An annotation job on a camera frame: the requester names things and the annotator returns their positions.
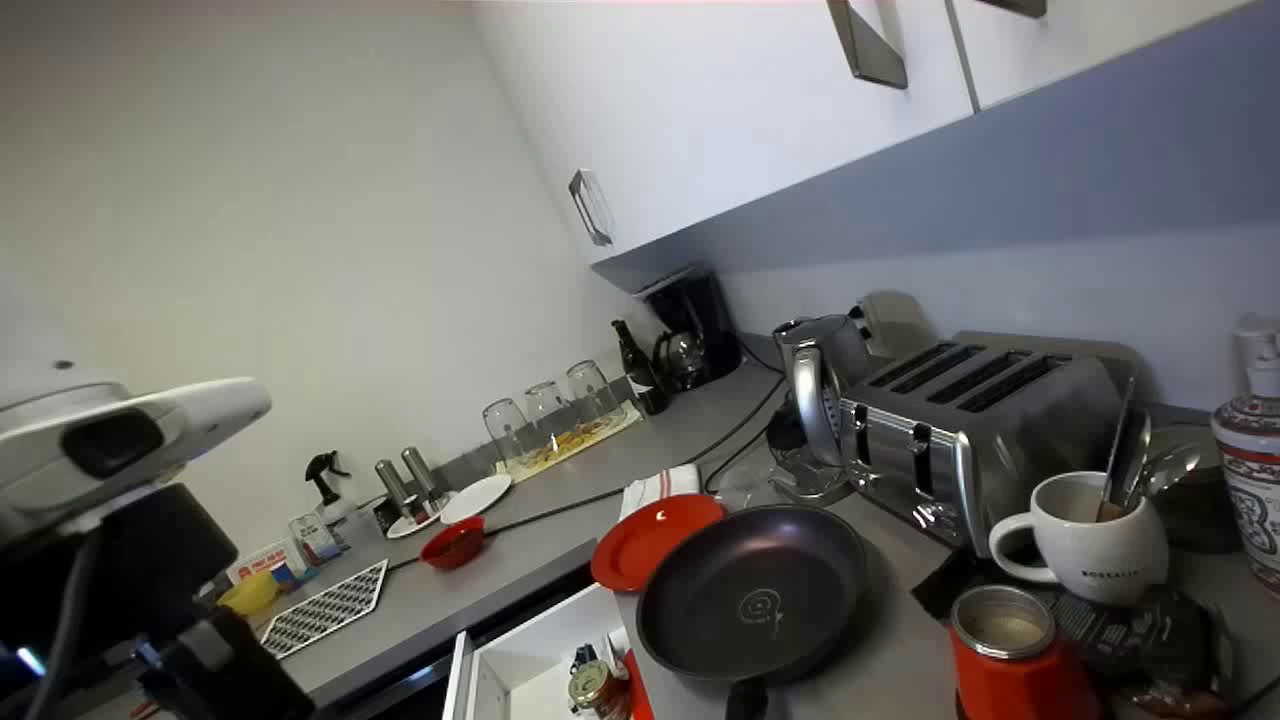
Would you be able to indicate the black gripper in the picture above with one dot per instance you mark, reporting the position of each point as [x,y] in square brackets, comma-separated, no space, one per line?
[161,547]

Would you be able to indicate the blue white carton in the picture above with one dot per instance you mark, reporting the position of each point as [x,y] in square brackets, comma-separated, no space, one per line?
[314,538]

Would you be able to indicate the silver four-slot toaster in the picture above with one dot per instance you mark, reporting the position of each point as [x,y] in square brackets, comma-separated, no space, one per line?
[963,441]

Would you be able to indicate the red cup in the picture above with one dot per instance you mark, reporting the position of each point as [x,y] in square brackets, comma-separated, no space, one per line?
[1013,680]

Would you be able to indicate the white drawer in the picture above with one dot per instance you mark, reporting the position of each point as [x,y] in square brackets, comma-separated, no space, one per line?
[533,661]

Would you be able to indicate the stainless steel kettle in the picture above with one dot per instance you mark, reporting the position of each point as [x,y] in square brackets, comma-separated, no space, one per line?
[812,403]

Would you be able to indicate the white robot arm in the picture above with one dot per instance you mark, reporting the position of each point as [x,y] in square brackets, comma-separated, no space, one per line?
[202,413]

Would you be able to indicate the yellow bowl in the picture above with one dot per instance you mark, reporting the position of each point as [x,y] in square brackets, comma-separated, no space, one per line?
[251,596]

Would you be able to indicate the metal spoon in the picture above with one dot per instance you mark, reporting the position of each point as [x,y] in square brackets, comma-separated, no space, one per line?
[1116,444]
[1175,468]

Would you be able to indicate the black white striped trivet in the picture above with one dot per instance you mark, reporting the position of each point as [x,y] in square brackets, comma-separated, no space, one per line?
[324,611]

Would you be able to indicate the small red bowl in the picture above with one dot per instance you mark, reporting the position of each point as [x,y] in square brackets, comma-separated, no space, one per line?
[453,547]

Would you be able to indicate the black-headed spray bottle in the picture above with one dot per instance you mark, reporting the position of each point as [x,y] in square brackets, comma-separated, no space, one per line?
[324,468]

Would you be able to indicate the black coffee machine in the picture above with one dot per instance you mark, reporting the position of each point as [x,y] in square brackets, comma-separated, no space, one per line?
[701,313]

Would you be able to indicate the white mug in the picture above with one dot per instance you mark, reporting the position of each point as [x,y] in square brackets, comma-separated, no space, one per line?
[1094,555]

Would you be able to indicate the white red-striped folded towel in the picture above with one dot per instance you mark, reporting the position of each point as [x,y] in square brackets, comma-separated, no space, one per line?
[660,481]

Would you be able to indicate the red white box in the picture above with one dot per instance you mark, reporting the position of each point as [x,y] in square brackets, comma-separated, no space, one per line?
[265,560]

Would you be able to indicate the white plate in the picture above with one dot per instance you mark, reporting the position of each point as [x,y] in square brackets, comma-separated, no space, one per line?
[477,497]

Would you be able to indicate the black built-in appliance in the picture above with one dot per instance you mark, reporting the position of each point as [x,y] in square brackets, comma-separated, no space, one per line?
[415,680]

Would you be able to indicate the red plate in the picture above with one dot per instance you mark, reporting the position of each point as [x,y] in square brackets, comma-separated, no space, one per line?
[642,543]

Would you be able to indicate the dark glass bottle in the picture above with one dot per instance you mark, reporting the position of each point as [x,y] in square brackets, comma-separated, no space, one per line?
[630,357]

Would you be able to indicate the clear drinking glass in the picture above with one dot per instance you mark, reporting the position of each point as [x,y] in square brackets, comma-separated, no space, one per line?
[584,386]
[545,404]
[507,427]

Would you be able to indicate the dark frying pan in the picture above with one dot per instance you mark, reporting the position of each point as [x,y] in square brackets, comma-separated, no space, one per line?
[746,600]

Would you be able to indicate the metal shaker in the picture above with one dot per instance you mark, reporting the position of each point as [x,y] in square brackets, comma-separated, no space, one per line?
[391,489]
[416,473]

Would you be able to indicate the white upper cabinets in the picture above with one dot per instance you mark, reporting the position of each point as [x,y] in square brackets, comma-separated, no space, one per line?
[723,93]

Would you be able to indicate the clear soap dispenser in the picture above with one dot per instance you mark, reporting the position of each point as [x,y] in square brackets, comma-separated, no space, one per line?
[1263,357]

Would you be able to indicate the patterned ceramic canister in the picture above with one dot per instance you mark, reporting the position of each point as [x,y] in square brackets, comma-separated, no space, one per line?
[1255,481]

